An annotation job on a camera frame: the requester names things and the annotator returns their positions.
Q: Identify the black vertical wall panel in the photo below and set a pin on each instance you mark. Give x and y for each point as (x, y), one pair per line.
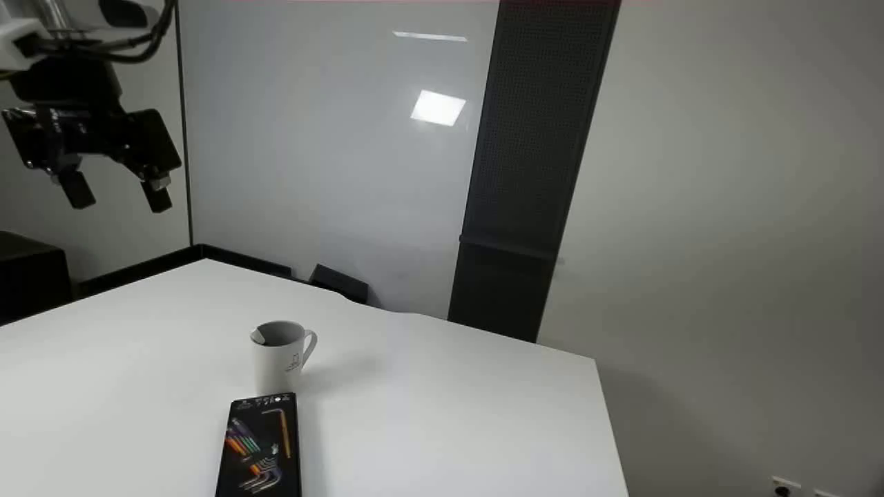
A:
(545, 72)

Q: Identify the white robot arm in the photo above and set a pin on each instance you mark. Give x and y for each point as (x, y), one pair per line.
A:
(117, 32)

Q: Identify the black hex key set box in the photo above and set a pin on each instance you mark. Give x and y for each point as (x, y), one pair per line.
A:
(259, 448)

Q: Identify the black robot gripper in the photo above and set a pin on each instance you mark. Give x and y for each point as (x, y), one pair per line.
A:
(73, 107)

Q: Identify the white ceramic mug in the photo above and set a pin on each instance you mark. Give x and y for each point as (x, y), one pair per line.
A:
(280, 351)

